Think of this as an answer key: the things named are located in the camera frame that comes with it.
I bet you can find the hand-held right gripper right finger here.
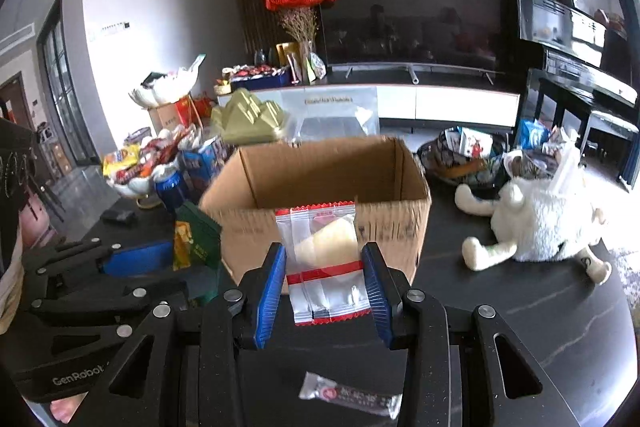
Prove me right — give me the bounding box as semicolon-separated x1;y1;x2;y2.
362;243;581;427

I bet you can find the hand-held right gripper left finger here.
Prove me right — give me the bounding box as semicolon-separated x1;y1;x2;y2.
65;243;287;427

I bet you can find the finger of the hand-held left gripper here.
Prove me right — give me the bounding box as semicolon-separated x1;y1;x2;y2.
30;280;191;326
22;240;174;281

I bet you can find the green cracker packet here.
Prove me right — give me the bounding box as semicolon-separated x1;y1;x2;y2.
172;201;224;305

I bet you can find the clear red-striped snack packet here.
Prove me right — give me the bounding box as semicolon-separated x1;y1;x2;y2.
275;202;373;326

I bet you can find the brown cardboard box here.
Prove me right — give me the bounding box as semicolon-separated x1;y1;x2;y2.
199;136;432;295

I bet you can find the person's left forearm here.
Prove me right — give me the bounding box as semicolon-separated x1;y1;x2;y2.
0;257;24;334

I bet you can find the person's left hand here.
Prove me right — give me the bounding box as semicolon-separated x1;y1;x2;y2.
48;396;87;424

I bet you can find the small black pouch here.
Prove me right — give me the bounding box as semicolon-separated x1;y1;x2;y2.
100;208;137;224

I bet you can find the blue drink can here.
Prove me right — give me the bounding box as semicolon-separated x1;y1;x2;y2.
155;169;193;212

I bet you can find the pile of snack packets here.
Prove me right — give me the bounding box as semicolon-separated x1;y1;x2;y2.
102;131;201;184

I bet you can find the black strip snack packet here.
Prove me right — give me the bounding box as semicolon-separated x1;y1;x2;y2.
299;372;403;418

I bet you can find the pink chair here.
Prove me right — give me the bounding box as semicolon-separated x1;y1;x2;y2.
20;206;58;249

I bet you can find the blue snack bag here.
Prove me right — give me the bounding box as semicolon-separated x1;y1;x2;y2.
180;136;236;192

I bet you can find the small cardboard carton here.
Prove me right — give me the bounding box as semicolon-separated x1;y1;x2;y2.
147;103;183;138

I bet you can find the red gift bag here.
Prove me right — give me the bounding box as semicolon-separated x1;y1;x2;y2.
175;93;213;128

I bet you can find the patterned snack bowl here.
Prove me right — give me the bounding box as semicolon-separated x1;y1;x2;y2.
417;127;506;188

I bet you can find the white shell tiered tray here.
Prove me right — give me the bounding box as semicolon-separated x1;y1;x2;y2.
102;53;207;210

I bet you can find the black framed glass door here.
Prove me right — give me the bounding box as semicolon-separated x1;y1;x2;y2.
37;0;101;168

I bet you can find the white plush toy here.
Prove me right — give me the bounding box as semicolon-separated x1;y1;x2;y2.
454;147;613;285

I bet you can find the clear plastic bag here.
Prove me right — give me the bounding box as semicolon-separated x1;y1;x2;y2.
280;87;381;142

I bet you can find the white television cabinet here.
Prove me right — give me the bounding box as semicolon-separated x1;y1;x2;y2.
320;79;523;128

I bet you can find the blue tray of sweets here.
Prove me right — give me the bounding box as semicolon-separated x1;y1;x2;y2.
222;64;292;90

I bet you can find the blue snack packet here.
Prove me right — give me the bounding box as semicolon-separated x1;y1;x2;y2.
516;119;551;150

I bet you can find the dried flower bouquet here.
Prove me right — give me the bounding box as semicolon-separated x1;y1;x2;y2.
277;7;321;84

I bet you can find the piano bench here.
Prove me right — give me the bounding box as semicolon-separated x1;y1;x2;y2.
580;107;640;192

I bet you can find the black television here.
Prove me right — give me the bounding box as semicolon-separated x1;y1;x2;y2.
315;0;507;82

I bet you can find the black piano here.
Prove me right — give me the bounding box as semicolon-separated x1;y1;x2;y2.
515;0;640;108

